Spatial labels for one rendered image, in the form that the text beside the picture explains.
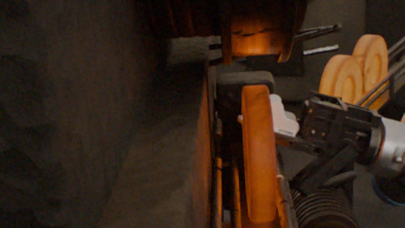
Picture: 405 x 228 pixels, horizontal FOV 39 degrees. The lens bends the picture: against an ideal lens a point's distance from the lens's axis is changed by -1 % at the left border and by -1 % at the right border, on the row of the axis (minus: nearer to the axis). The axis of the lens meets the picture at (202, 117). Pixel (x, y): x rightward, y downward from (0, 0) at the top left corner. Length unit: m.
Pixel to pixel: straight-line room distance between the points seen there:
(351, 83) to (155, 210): 0.92
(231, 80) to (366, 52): 0.42
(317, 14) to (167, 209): 3.08
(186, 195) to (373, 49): 0.99
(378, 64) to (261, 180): 0.74
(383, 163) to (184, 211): 0.58
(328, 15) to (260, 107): 2.71
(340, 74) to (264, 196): 0.52
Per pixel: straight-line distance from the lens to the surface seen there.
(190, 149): 0.48
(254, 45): 0.64
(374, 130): 0.92
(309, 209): 1.14
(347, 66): 1.22
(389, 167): 0.93
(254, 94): 0.75
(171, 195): 0.40
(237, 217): 0.73
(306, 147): 0.89
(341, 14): 3.41
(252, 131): 0.71
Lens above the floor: 1.04
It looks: 18 degrees down
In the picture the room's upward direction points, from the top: 4 degrees counter-clockwise
